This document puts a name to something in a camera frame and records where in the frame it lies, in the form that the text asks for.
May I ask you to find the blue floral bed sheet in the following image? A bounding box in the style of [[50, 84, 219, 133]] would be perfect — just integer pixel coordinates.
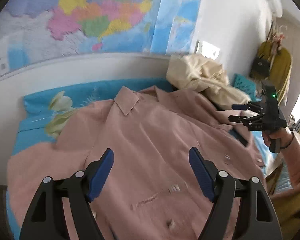
[[6, 77, 278, 240]]

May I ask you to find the colourful wall map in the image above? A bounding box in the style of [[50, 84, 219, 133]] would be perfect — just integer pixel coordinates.
[[0, 0, 201, 77]]

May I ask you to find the white wall socket panel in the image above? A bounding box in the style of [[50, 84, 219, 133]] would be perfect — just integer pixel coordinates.
[[194, 40, 221, 60]]

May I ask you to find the right forearm pink sleeve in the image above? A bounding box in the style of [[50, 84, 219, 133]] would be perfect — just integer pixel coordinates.
[[271, 134, 300, 200]]

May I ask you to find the black handbag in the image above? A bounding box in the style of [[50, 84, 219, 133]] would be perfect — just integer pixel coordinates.
[[249, 55, 270, 79]]

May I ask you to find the pink shirt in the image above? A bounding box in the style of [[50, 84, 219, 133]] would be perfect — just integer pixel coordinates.
[[7, 87, 263, 239]]

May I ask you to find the teal plastic basket rack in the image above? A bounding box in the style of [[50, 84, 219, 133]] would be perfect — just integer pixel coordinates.
[[233, 73, 257, 101]]

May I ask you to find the mustard yellow hanging garment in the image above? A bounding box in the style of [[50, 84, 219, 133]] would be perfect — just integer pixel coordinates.
[[257, 41, 292, 107]]

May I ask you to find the cream garment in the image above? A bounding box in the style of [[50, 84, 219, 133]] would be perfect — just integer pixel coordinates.
[[166, 54, 251, 110]]

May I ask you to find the right hand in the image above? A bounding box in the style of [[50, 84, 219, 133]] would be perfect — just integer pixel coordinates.
[[262, 127, 294, 149]]

